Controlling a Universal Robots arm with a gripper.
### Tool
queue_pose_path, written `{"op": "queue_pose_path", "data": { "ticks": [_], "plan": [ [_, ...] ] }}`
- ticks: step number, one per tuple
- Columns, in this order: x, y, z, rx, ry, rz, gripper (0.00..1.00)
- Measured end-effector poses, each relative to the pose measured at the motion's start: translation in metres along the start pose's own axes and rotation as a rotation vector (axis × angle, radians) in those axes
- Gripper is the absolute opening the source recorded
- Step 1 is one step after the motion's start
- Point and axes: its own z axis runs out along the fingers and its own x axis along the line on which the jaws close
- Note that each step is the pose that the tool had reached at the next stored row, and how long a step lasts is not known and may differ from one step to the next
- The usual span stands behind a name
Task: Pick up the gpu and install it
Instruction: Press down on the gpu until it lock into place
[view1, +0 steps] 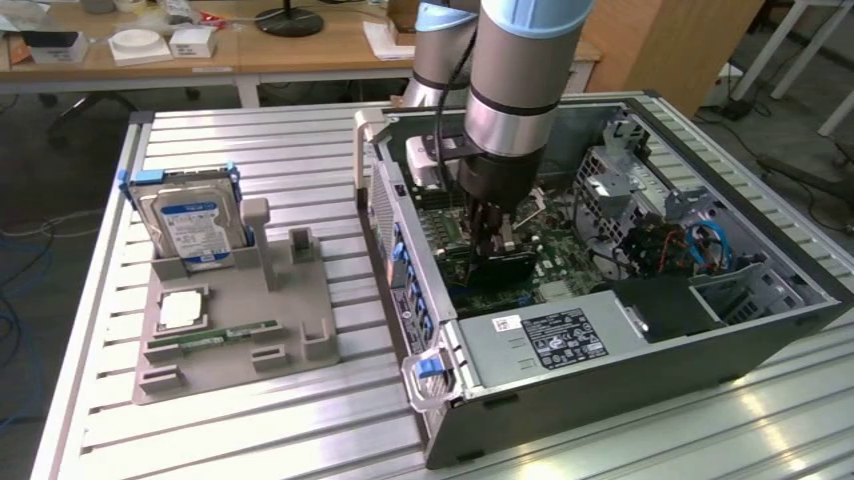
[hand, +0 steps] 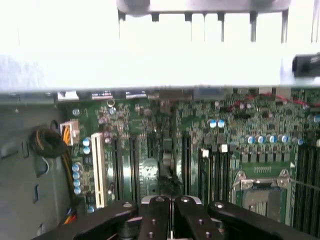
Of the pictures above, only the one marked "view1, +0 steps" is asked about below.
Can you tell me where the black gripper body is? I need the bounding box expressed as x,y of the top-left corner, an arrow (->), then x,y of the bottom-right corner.
455,148 -> 546,212

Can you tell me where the graphics card with metal bracket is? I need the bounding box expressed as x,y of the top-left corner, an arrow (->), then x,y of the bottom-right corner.
464,248 -> 539,290

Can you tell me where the metal socket cover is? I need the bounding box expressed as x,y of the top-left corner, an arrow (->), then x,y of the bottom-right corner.
512,188 -> 555,224

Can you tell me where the green motherboard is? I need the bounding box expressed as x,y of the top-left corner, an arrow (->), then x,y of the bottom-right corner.
406,172 -> 630,319

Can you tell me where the tall metal disk bay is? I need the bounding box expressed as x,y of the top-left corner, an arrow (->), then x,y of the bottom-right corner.
571,117 -> 676,242

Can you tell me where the grey power supply unit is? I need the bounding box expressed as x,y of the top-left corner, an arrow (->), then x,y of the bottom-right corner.
456,291 -> 652,389

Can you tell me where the blue case latch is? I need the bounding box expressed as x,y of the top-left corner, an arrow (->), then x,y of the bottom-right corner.
412,358 -> 444,386

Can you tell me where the white paper booklet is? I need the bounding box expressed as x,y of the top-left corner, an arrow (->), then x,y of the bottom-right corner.
361,20 -> 419,62

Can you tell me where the brown cardboard box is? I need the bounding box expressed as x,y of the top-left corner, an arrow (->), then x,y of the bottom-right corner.
385,0 -> 423,47

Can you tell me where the wooden cabinet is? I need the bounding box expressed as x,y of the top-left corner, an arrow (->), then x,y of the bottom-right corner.
576,0 -> 766,116

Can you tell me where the open black PC case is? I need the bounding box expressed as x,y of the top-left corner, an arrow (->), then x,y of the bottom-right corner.
352,97 -> 854,471

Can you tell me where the low metal disk bay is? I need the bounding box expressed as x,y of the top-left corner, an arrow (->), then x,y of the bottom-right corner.
686,259 -> 810,327

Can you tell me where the grey parts rack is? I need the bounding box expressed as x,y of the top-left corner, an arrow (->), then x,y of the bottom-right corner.
131,197 -> 344,407

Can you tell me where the wooden desk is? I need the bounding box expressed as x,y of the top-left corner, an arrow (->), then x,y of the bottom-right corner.
0,0 -> 602,109

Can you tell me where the green RAM stick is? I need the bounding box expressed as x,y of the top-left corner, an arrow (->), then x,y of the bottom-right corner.
147,319 -> 279,349

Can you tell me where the black round stand base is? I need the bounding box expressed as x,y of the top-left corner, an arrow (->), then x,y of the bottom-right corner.
255,0 -> 325,39

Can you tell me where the silver CPU chip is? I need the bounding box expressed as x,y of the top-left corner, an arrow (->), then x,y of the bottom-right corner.
157,291 -> 205,331

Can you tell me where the small white box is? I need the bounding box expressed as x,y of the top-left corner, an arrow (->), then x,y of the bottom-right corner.
167,27 -> 219,59

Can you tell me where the white round-topped box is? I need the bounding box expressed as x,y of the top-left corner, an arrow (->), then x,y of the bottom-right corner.
108,28 -> 175,67

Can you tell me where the black chair base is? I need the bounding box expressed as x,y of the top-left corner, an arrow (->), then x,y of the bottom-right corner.
37,87 -> 203,147

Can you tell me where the white box with black top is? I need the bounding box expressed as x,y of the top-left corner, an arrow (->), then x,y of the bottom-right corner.
23,30 -> 89,65

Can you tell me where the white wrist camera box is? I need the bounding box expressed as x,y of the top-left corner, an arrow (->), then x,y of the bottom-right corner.
403,134 -> 483,192

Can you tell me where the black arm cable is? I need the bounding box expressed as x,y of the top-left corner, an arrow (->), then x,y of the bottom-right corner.
431,24 -> 483,194

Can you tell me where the red wire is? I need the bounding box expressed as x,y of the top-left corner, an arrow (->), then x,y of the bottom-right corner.
656,224 -> 688,274

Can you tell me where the blue wire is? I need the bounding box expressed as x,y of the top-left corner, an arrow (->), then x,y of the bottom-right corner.
686,219 -> 736,274

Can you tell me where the hard disk with blue bracket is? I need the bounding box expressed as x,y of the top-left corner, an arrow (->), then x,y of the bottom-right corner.
117,162 -> 243,274

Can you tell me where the white table frame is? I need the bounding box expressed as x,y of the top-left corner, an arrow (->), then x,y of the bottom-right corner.
730,0 -> 854,137

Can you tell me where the white floor cable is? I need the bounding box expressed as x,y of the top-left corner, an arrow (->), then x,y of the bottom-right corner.
0,209 -> 105,239

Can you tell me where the blue floor cable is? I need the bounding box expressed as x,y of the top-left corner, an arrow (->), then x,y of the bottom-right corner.
0,234 -> 56,432

